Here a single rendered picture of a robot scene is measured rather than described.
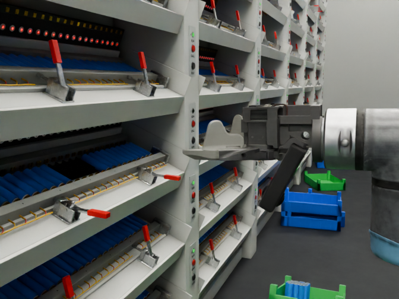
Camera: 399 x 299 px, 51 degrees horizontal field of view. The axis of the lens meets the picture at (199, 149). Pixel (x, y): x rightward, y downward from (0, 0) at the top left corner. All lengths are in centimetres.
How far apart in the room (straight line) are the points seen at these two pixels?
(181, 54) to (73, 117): 43
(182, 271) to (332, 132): 67
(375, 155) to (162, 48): 63
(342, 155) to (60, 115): 41
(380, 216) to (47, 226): 48
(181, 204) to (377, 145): 61
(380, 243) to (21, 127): 52
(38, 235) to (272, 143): 37
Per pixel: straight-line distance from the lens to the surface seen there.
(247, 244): 183
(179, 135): 104
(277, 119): 62
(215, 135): 62
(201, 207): 132
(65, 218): 70
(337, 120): 61
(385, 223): 63
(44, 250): 66
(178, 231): 110
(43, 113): 62
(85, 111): 70
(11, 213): 65
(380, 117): 61
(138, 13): 86
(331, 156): 61
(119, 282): 90
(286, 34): 239
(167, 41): 105
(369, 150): 60
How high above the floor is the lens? 75
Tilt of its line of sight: 9 degrees down
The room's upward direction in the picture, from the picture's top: straight up
